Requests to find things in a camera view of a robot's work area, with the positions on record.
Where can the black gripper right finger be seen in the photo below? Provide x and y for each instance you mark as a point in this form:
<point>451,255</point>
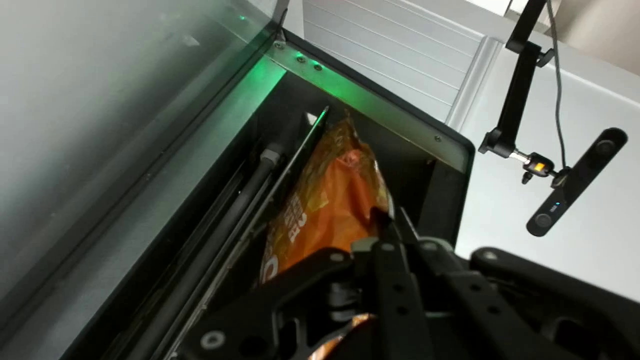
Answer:
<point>481,306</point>

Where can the orange popcorn paper bag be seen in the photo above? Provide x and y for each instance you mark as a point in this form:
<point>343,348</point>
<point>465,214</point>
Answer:
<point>330,200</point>

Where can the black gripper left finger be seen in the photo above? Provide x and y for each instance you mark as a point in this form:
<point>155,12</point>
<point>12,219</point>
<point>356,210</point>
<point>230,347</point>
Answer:
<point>281,312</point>

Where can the black camera stand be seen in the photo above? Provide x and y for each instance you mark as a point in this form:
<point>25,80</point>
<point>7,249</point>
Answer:
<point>517,87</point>

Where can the black stereo camera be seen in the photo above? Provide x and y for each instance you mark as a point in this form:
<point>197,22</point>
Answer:
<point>576,183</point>

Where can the black box cabinet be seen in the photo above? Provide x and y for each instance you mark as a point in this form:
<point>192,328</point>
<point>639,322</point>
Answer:
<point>412,133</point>

